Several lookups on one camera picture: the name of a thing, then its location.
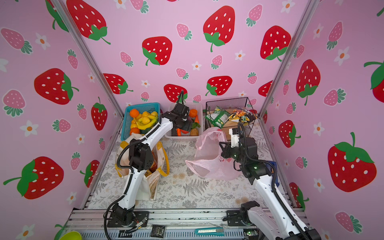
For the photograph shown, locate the pink plastic grocery bag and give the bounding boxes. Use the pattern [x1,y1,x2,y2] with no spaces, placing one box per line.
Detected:
[185,127,241,181]

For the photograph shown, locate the white canvas tote bag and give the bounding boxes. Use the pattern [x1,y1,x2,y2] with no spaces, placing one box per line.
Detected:
[115,134,170,201]

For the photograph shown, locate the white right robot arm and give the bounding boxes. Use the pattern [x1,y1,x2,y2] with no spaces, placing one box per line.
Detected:
[219,123,321,240]

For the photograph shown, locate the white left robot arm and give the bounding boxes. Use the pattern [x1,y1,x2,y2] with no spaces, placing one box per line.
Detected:
[106,103,193,226]

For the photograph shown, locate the orange toy pumpkin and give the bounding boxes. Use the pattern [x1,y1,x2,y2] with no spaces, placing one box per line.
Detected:
[189,109,198,118]

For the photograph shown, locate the white plastic vegetable basket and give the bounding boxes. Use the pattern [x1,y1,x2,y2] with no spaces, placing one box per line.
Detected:
[165,103,204,142]

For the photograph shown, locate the brown toy potato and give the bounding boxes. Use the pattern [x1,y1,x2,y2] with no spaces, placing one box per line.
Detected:
[190,128,199,137]

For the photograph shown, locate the yellow toy lemon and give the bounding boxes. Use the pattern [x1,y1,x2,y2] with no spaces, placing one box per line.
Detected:
[141,117,151,125]

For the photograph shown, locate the long yellow toy banana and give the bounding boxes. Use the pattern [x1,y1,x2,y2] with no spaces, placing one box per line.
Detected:
[136,116,158,131]

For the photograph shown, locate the colourful snack packet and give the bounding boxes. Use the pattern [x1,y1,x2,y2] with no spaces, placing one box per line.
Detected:
[228,108,257,125]

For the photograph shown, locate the green snack packet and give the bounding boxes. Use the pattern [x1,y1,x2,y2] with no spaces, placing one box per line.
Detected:
[205,106,231,129]

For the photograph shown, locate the orange toy tangerine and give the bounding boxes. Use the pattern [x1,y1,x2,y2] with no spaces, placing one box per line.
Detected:
[130,109,140,118]

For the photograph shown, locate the large orange toy fruit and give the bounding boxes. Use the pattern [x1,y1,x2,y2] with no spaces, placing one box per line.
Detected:
[130,127,141,135]

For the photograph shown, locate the teal plastic fruit basket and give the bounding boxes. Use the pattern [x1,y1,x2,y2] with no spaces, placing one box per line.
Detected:
[121,103,161,141]

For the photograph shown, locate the green bowl at front edge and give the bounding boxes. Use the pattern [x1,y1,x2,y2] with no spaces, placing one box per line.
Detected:
[59,231,83,240]

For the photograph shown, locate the black wire mesh basket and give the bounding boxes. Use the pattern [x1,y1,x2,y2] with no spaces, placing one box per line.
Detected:
[204,97,259,140]

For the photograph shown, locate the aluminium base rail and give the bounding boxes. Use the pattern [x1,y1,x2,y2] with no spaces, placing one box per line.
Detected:
[61,208,316,240]

